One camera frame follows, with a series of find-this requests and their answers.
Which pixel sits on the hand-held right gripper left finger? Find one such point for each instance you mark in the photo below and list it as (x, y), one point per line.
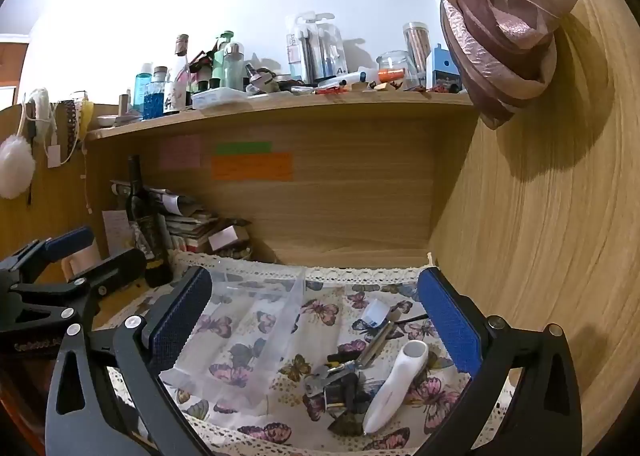
(180, 321)

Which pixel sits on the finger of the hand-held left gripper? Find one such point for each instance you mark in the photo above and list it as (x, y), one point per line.
(70, 238)
(117, 266)

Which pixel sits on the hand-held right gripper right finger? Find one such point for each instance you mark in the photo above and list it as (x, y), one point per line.
(447, 321)

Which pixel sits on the clear plastic container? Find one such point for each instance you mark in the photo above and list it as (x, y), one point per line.
(240, 336)

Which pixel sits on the white handheld device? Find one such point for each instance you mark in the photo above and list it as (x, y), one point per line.
(395, 386)

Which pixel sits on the white card box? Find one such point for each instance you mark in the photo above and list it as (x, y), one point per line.
(116, 231)

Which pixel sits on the dark wine bottle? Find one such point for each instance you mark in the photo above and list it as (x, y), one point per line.
(145, 236)

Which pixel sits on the white hanging tag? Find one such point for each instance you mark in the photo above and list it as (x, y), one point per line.
(54, 156)

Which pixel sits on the stack of books and magazines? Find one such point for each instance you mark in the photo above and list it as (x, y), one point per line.
(195, 231)

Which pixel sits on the white fluffy pompom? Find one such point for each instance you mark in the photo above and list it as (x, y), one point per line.
(15, 166)

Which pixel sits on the yellow hanging item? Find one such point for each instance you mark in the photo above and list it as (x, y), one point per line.
(87, 116)

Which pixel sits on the butterfly print tablecloth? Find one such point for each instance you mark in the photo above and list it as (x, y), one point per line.
(320, 296)

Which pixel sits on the pink sticky note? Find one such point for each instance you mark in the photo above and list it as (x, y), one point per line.
(180, 152)

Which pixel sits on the small black device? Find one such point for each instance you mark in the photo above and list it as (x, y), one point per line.
(334, 393)

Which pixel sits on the wooden desk shelf unit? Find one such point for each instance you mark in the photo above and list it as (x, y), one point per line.
(350, 196)

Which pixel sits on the blue liquid bottle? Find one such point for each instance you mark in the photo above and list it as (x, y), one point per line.
(152, 101)

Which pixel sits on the orange sticky note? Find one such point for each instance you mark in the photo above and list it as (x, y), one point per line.
(252, 167)

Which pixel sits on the green sticky note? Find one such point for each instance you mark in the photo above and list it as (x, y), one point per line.
(244, 148)

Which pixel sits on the tall floral corked bottle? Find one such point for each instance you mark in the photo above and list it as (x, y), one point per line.
(179, 81)

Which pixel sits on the white flat box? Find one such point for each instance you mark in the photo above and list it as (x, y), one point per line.
(217, 97)

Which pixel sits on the green pump bottle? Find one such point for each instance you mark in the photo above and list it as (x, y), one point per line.
(220, 61)

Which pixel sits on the pale green bottle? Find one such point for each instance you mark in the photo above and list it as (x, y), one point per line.
(234, 69)

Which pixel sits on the blue box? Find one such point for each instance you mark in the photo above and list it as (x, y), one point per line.
(445, 66)

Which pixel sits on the glass jar with orange band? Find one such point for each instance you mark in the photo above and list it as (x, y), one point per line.
(395, 66)

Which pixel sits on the clear tube of pencils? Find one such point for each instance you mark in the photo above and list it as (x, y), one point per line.
(416, 51)

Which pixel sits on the pink scarf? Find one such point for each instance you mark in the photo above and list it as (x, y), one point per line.
(500, 46)

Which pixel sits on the clear blister pack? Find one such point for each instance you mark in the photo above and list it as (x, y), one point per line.
(315, 46)

